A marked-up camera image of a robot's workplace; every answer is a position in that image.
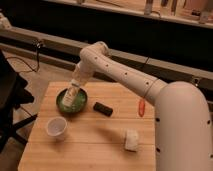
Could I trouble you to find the white rolled cloth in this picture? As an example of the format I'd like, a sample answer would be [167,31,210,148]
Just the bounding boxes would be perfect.
[124,130,139,152]

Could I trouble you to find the green ceramic bowl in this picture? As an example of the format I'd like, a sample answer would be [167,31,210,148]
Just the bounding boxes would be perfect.
[56,89,87,114]

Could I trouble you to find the white bottle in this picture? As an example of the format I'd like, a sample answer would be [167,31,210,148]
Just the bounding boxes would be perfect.
[62,84,80,107]

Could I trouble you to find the black office chair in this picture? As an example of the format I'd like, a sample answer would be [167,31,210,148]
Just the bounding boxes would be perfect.
[0,50,37,153]

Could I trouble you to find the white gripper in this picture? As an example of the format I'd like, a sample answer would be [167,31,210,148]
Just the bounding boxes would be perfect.
[71,62,92,87]

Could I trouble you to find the black rectangular block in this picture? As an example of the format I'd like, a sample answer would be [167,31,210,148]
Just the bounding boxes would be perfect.
[93,102,113,117]

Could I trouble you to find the orange carrot toy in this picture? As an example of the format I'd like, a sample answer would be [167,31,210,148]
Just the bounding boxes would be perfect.
[138,99,145,117]

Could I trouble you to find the white plastic cup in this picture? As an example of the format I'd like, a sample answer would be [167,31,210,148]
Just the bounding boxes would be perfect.
[46,117,67,139]

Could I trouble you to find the black cable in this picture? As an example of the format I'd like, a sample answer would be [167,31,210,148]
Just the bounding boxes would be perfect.
[4,39,44,74]

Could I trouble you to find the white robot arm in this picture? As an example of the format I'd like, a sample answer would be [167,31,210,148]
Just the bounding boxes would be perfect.
[71,42,213,171]

